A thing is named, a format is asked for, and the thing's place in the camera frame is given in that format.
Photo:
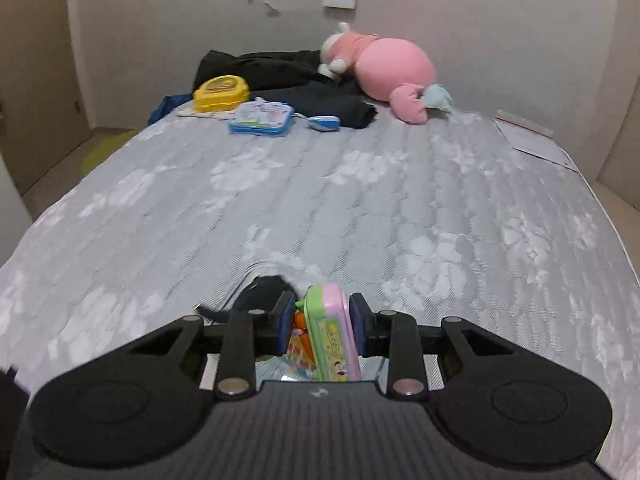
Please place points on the black clothing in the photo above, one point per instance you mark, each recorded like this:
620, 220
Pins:
292, 78

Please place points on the cartoon sticker booklet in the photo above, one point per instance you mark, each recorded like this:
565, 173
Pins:
281, 370

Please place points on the clear glass container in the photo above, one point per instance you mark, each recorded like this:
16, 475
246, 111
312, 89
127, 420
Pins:
250, 279

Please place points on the small doll figure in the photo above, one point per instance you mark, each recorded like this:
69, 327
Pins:
300, 351

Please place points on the blue white toy tablet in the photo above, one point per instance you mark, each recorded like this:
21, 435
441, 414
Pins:
262, 118

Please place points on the pink plush toy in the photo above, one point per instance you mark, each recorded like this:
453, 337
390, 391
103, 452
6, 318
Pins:
390, 70

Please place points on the paper sheets on bed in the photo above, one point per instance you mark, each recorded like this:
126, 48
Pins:
532, 139

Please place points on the grey patterned mattress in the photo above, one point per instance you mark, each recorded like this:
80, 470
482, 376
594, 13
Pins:
444, 219

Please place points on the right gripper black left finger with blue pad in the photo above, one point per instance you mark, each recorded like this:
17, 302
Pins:
248, 336

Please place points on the small yellow lunch box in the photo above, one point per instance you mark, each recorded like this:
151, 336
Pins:
221, 93

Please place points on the blue toy mouse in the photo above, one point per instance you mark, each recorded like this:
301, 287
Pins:
323, 123

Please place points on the patterned cloth under box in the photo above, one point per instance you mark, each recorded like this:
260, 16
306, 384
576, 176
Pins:
189, 110

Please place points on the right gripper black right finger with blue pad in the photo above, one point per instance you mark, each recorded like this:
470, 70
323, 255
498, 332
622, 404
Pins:
393, 336

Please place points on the green pink pencil case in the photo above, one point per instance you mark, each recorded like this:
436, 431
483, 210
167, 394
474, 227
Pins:
330, 332

